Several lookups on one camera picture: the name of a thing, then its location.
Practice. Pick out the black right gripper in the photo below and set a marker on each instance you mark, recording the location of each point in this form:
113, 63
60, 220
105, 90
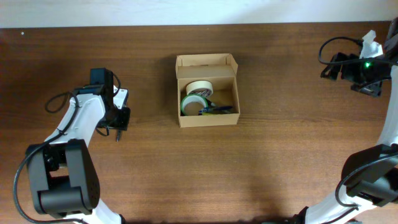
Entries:
337, 66

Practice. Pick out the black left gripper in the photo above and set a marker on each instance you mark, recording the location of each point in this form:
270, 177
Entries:
123, 119

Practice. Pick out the green tape roll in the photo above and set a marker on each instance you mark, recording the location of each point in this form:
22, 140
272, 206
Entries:
192, 104

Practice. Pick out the yellow highlighter marker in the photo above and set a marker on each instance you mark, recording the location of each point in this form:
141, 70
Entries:
208, 114

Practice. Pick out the beige masking tape roll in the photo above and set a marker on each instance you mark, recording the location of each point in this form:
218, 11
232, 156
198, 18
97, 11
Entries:
201, 87

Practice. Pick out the blue pen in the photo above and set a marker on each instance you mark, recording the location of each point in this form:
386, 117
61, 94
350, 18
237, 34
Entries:
212, 109

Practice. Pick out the cardboard box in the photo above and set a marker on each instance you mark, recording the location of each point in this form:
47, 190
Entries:
219, 69

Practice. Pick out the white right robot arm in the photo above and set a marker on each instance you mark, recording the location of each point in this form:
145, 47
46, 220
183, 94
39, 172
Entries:
369, 177

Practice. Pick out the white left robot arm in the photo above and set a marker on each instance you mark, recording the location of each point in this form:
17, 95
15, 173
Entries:
62, 176

